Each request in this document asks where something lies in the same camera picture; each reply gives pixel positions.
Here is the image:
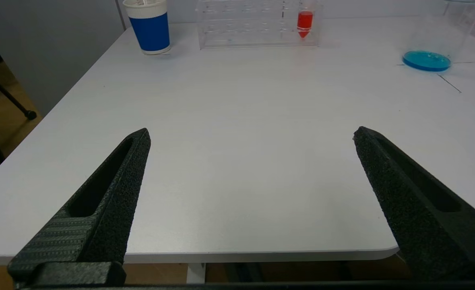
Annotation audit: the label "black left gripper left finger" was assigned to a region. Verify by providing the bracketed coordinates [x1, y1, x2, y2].
[7, 128, 151, 287]

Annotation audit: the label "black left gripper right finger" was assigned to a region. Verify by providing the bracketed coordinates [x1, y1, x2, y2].
[353, 126, 475, 281]

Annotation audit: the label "clear glass beaker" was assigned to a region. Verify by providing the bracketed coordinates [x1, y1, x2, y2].
[401, 0, 475, 73]

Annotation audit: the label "black chair legs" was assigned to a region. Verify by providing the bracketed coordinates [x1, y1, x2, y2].
[0, 28, 37, 164]

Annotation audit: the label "red pigment test tube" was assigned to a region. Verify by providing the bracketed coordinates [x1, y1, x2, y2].
[296, 0, 315, 39]

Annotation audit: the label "blue sleeved white paper cup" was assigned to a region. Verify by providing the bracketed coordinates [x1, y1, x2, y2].
[123, 0, 171, 56]

